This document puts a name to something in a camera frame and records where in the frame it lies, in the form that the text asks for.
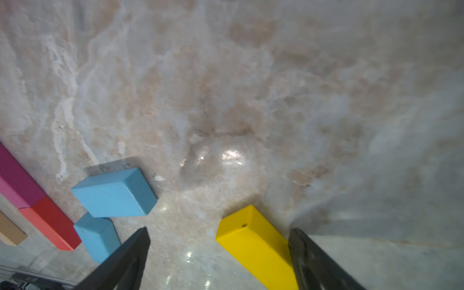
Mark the blue block bottom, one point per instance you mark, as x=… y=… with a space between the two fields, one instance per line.
x=98 y=236

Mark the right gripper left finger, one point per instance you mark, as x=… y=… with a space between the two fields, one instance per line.
x=124 y=269

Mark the blue block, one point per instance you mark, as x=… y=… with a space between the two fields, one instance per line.
x=124 y=193
x=98 y=236

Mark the tan block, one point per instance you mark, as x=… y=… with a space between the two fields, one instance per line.
x=10 y=233

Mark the red block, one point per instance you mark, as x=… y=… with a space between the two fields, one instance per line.
x=53 y=223

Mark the magenta block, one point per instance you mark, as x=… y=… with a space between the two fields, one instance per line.
x=17 y=186

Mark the yellow block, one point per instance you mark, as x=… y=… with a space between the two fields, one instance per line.
x=253 y=241

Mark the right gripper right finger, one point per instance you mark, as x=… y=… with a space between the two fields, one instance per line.
x=314 y=268

